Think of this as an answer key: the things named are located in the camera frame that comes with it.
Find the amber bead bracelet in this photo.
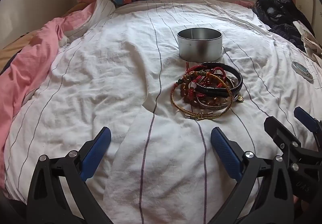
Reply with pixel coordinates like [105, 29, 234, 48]
[176, 81, 232, 107]

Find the person's right hand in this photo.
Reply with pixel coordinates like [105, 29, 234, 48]
[293, 195, 310, 217]

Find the pink blanket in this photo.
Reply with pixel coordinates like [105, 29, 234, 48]
[0, 0, 101, 164]

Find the black leather bracelet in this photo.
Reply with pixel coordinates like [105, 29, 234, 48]
[195, 62, 243, 97]

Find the tan bed sheet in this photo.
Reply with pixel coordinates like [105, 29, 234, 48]
[0, 30, 41, 71]

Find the white striped duvet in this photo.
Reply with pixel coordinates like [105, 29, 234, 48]
[2, 0, 322, 224]

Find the round silver tin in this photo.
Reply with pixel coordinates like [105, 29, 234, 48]
[177, 27, 223, 61]

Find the dark clothes pile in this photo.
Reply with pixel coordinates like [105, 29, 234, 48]
[252, 0, 315, 52]

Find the multicolour braided cord bracelet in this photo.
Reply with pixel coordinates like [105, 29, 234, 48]
[175, 70, 227, 89]

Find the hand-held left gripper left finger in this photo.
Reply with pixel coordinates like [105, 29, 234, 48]
[26, 126, 112, 224]

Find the silver bangle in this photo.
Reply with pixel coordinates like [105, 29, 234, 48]
[196, 97, 237, 108]

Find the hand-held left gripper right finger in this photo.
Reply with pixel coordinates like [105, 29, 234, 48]
[211, 127, 295, 224]

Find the cream cloth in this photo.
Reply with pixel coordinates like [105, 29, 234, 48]
[293, 20, 322, 62]

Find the round tin lid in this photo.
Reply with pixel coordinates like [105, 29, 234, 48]
[291, 61, 314, 81]

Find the gold braided bracelet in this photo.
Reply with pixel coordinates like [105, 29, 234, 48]
[170, 81, 233, 121]

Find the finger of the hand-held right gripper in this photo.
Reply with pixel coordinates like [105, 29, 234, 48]
[294, 106, 322, 144]
[264, 116, 303, 164]

